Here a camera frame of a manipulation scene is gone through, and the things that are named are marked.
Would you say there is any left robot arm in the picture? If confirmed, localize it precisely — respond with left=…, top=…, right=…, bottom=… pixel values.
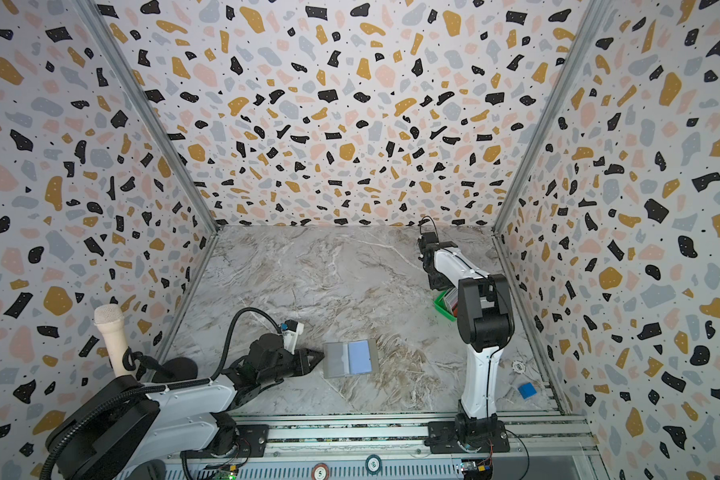
left=40, top=331, right=325, bottom=479

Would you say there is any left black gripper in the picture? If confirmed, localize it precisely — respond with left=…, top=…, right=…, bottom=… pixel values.
left=262, top=346, right=328, bottom=386

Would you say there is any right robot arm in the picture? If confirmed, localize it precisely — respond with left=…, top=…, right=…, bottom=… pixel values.
left=418, top=231, right=515, bottom=420

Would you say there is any green round marker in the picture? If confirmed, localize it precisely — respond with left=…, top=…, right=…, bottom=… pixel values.
left=365, top=454, right=382, bottom=475

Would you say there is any blue tape piece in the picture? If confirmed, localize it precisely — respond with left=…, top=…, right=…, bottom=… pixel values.
left=517, top=382, right=538, bottom=400

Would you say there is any black corrugated cable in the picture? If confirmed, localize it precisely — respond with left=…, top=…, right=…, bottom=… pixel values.
left=38, top=307, right=283, bottom=480

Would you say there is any aluminium mounting rail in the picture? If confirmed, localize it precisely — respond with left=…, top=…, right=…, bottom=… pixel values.
left=162, top=411, right=609, bottom=479

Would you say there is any cards stack in tray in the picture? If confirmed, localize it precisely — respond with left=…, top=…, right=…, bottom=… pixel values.
left=443, top=290, right=458, bottom=317

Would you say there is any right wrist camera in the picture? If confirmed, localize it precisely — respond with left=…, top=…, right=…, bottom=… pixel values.
left=418, top=231, right=440, bottom=256

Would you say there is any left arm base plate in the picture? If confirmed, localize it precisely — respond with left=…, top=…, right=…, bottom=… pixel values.
left=186, top=424, right=270, bottom=461

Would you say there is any grey card holder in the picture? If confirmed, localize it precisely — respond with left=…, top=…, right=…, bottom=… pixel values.
left=321, top=342, right=357, bottom=379

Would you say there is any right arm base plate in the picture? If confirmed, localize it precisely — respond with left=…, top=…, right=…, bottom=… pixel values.
left=424, top=418, right=510, bottom=456

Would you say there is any beige microphone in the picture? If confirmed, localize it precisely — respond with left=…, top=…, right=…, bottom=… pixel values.
left=93, top=304, right=131, bottom=377

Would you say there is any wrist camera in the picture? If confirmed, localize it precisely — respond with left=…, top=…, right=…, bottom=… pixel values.
left=418, top=231, right=440, bottom=256
left=280, top=320, right=304, bottom=355

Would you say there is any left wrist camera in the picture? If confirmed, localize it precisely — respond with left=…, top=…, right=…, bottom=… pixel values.
left=280, top=320, right=304, bottom=355

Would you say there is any blue credit card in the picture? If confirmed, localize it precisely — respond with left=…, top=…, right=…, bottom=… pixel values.
left=347, top=340, right=378, bottom=375

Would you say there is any red round marker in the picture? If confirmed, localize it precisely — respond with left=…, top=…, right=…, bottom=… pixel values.
left=310, top=463, right=330, bottom=480

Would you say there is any green card tray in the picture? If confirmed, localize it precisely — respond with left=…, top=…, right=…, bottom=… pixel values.
left=433, top=288, right=457, bottom=322

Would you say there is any black microphone stand base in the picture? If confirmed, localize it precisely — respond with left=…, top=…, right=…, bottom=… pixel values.
left=152, top=357, right=198, bottom=383

